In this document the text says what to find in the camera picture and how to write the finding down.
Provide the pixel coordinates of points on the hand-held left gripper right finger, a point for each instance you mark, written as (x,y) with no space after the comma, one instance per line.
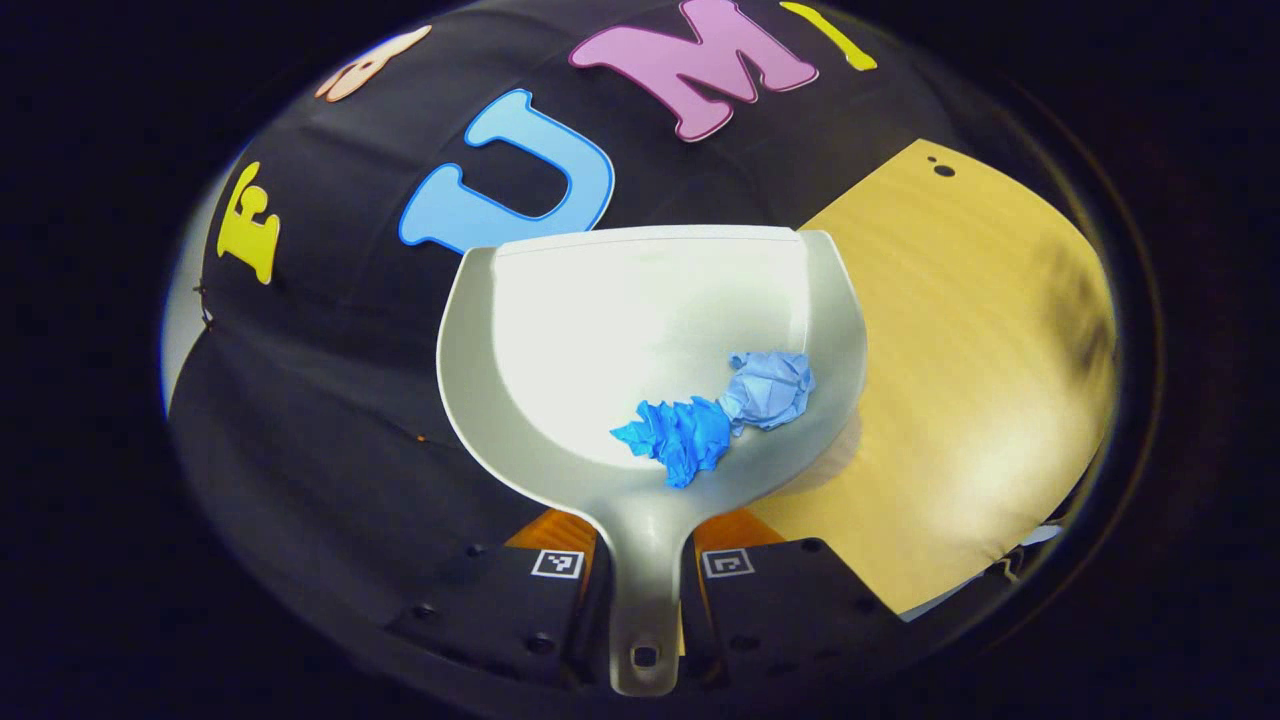
(780,610)

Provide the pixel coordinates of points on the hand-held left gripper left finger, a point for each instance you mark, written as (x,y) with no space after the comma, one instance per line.
(500,610)

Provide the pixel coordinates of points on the dark blue paper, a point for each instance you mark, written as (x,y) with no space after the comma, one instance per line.
(685,435)

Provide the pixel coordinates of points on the light blue paper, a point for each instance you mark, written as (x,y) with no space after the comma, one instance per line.
(770,390)

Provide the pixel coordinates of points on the white dustpan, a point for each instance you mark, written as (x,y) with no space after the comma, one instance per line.
(600,320)

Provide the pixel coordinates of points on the black backdrop cloth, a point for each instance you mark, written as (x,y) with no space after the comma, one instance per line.
(330,400)

